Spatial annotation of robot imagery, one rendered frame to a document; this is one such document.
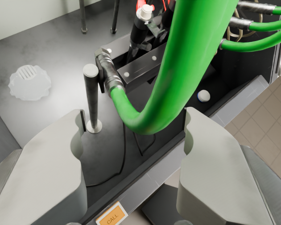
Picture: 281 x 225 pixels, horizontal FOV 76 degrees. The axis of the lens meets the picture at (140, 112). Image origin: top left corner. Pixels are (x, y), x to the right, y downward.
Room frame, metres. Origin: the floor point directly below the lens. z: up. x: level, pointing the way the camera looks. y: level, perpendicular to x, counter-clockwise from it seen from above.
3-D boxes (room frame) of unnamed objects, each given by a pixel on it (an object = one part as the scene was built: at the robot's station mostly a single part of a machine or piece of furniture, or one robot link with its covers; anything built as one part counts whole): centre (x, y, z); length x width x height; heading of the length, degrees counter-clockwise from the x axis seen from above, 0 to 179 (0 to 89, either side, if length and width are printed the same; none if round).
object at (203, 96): (0.36, -0.12, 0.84); 0.04 x 0.04 x 0.01
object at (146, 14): (0.22, 0.10, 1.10); 0.02 x 0.02 x 0.03
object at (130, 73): (0.33, 0.07, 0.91); 0.34 x 0.10 x 0.15; 167
